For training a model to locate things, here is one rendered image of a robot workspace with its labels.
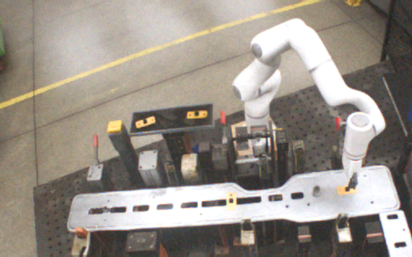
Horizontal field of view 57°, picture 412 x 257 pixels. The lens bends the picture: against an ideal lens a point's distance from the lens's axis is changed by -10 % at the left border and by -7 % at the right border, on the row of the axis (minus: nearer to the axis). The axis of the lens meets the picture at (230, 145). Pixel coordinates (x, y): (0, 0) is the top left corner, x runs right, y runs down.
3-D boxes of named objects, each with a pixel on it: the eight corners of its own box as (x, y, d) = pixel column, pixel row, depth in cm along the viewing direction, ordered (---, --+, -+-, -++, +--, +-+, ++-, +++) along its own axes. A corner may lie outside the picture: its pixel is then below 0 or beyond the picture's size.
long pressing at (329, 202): (64, 237, 162) (63, 236, 161) (74, 193, 176) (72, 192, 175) (402, 211, 152) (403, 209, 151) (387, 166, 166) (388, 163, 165)
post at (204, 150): (212, 203, 199) (198, 151, 169) (212, 194, 203) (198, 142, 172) (222, 202, 199) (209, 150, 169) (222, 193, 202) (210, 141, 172)
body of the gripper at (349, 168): (341, 139, 144) (339, 158, 153) (347, 162, 138) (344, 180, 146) (361, 137, 144) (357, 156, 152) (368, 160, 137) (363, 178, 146)
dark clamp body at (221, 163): (220, 213, 196) (207, 165, 167) (219, 190, 204) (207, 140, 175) (242, 211, 195) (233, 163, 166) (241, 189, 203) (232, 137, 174)
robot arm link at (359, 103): (338, 56, 141) (378, 130, 142) (304, 74, 137) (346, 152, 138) (351, 48, 132) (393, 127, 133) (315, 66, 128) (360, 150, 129)
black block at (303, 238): (294, 276, 170) (295, 247, 148) (291, 254, 177) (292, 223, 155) (313, 275, 170) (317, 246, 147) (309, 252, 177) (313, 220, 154)
